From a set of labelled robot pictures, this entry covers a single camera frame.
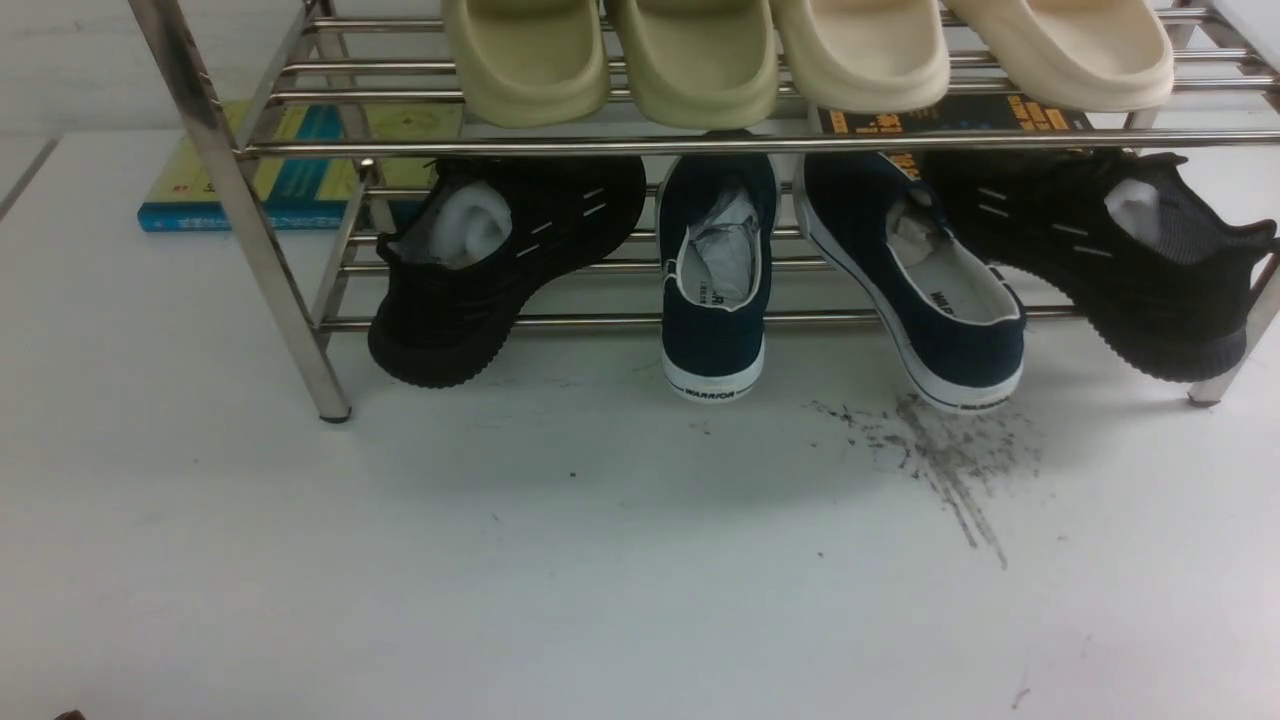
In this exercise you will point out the right olive green slipper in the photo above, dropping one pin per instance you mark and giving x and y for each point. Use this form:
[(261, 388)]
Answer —
[(699, 64)]

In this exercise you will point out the cream slipper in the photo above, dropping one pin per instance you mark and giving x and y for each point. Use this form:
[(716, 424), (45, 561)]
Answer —
[(1083, 55), (866, 57)]

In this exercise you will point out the right cream slipper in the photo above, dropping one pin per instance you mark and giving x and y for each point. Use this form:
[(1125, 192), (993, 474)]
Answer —
[(1083, 55)]

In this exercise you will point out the black and orange book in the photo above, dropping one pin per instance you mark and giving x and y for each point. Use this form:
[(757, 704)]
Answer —
[(956, 114)]

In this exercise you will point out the black knit sneaker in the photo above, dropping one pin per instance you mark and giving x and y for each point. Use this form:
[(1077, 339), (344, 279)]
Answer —
[(1160, 276), (491, 234)]

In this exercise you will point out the left cream slipper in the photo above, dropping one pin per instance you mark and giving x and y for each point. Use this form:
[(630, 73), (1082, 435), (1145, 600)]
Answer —
[(866, 57)]

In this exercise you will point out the left olive green slipper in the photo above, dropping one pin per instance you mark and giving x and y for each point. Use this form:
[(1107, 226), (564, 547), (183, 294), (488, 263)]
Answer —
[(526, 64)]

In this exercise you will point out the left black knit sneaker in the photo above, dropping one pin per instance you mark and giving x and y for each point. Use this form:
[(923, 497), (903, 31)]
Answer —
[(491, 234)]

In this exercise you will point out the stainless steel shoe rack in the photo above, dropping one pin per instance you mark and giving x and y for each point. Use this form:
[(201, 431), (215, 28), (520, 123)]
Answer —
[(318, 283)]

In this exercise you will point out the navy slip-on shoe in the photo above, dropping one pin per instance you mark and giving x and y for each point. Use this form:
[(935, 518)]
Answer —
[(714, 221), (956, 324)]

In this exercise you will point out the right black knit sneaker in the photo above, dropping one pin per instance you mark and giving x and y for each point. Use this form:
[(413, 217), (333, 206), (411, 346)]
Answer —
[(1160, 276)]

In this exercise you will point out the green and blue book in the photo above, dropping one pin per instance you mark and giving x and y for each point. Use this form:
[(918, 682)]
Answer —
[(298, 194)]

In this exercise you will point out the olive green slipper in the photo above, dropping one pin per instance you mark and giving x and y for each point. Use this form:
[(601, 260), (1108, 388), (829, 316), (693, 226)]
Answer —
[(526, 64), (699, 64)]

